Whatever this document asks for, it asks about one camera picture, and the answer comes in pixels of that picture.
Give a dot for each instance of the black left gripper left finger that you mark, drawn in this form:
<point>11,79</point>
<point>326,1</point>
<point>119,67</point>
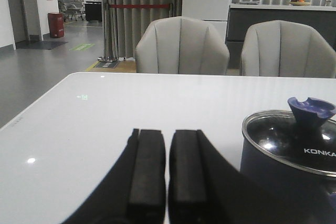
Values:
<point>133,190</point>

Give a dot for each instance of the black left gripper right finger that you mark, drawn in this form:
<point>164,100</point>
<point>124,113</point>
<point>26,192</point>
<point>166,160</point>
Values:
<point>205,188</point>

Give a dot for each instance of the dark blue saucepan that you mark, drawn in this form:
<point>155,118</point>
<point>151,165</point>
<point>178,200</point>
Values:
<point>314,194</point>

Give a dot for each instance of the left beige upholstered chair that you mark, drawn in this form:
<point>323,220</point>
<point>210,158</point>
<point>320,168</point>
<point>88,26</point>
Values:
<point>181,45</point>

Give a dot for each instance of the beige upholstered chair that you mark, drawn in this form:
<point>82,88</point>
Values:
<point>181,45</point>
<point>280,48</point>

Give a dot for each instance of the right beige upholstered chair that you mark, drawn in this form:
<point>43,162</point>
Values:
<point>280,48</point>

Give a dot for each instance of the dark floor mat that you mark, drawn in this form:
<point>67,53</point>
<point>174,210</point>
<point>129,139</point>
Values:
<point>39,45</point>

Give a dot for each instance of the dark grey counter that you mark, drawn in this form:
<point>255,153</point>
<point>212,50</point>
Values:
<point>241,17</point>

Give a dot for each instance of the red trash bin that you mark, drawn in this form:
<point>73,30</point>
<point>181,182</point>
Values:
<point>56,25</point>

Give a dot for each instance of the red barrier belt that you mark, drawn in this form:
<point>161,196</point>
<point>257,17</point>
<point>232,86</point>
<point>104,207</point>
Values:
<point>148,6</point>

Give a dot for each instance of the grey curtain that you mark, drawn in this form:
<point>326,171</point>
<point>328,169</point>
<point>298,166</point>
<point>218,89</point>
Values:
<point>123,28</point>

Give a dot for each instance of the fruit plate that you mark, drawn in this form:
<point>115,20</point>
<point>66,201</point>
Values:
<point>299,3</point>

